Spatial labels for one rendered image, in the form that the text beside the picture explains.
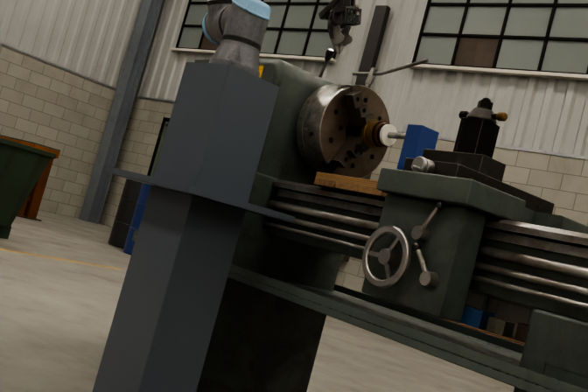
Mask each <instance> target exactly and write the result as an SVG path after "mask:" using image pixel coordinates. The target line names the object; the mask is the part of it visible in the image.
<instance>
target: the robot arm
mask: <svg viewBox="0 0 588 392"><path fill-rule="evenodd" d="M270 12H271V9H270V7H269V6H268V5H267V4H266V3H264V2H262V1H260V0H207V14H206V15H205V16H204V18H203V22H202V28H203V32H204V34H205V35H206V37H207V38H208V40H209V41H211V42H212V43H213V44H215V45H217V46H219V47H218V48H217V50H216V51H215V53H214V54H213V56H212V58H211V59H210V60H209V63H218V64H231V65H233V66H235V67H238V68H240V69H241V70H244V71H246V72H248V73H250V74H253V75H254V76H257V77H259V76H260V72H259V54H260V51H261V47H262V44H263V38H264V35H265V32H266V29H267V25H268V22H269V20H270ZM318 15H319V18H320V19H323V20H328V24H327V29H328V33H329V37H330V39H331V41H332V45H333V48H334V50H335V52H336V53H337V54H341V52H342V51H343V49H344V47H345V46H346V45H348V44H350V43H352V42H353V37H352V36H350V35H349V32H350V29H351V26H357V25H360V24H361V9H359V7H356V5H355V0H332V1H331V2H330V3H329V4H328V5H327V6H326V7H325V8H324V9H323V10H322V11H321V12H320V13H319V14H318ZM340 27H342V28H341V29H340Z"/></svg>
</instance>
